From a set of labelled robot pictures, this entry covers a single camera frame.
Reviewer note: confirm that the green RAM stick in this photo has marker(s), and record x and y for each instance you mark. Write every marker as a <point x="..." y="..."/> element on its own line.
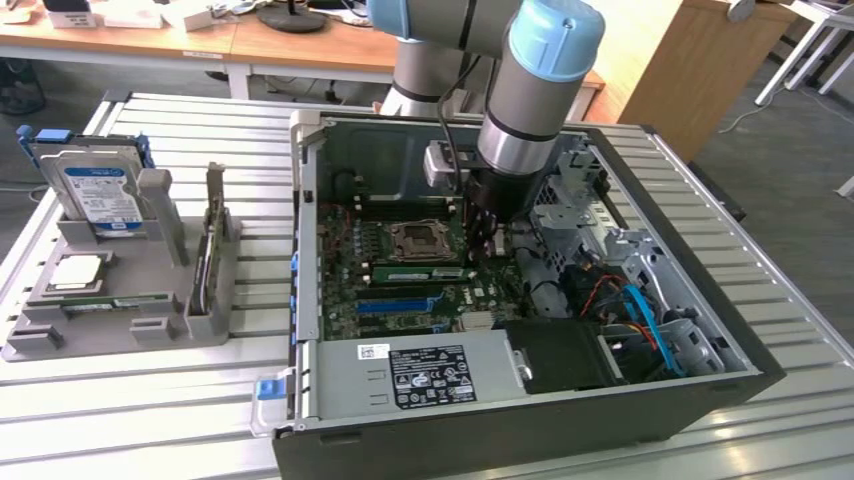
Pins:
<point x="101" y="302"/>
<point x="414" y="275"/>

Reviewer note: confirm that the black open PC case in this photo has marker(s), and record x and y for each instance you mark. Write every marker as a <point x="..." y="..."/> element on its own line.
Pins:
<point x="508" y="435"/>

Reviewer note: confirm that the hard disk blue label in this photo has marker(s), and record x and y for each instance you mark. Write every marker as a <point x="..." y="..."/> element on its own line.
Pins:
<point x="97" y="190"/>

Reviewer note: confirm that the blue disk caddy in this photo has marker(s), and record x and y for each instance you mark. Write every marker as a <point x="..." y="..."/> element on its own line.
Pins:
<point x="54" y="137"/>

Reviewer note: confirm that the blue expansion slot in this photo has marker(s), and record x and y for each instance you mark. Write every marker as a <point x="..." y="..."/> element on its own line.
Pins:
<point x="401" y="305"/>

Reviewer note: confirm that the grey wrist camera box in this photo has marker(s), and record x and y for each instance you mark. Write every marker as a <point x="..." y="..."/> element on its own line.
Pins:
<point x="442" y="162"/>

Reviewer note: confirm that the metal disk bay cage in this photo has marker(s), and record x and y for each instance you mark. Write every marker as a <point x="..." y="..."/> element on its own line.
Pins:
<point x="588" y="210"/>

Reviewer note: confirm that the silver chipset heat sink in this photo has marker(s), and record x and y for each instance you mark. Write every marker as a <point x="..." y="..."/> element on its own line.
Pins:
<point x="477" y="323"/>

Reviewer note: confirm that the white table frame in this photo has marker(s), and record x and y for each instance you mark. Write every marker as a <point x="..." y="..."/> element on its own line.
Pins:
<point x="811" y="45"/>

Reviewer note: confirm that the white box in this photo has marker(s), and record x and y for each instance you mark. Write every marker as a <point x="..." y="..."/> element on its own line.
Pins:
<point x="75" y="19"/>
<point x="210" y="19"/>
<point x="134" y="19"/>

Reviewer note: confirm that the grey parts rack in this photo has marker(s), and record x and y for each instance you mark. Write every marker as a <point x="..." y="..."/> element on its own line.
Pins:
<point x="127" y="310"/>

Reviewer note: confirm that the graphics card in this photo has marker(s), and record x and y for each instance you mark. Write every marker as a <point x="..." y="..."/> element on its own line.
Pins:
<point x="213" y="235"/>

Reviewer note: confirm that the wooden desk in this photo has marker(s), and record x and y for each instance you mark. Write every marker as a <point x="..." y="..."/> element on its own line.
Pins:
<point x="201" y="42"/>

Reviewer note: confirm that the green motherboard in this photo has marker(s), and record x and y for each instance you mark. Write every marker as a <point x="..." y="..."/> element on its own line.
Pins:
<point x="414" y="302"/>

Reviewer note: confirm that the grey power supply unit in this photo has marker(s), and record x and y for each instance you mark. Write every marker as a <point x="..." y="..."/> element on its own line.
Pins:
<point x="414" y="372"/>

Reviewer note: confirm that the blue case latch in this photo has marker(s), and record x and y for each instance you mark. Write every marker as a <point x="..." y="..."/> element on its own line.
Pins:
<point x="268" y="390"/>

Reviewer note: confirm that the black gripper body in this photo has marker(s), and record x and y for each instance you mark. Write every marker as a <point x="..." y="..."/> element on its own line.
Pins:
<point x="500" y="192"/>

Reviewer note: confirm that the silver CPU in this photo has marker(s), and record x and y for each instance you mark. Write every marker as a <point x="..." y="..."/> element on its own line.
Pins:
<point x="77" y="272"/>

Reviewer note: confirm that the black monitor base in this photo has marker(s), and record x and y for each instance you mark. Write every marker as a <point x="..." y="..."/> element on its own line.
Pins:
<point x="301" y="20"/>

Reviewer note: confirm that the wooden cabinet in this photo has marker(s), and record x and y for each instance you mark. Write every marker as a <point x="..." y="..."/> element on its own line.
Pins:
<point x="701" y="70"/>

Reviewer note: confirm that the CPU socket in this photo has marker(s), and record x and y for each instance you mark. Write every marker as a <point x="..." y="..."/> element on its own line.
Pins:
<point x="424" y="241"/>

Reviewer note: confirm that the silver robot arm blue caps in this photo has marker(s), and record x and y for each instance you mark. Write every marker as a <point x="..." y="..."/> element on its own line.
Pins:
<point x="534" y="75"/>

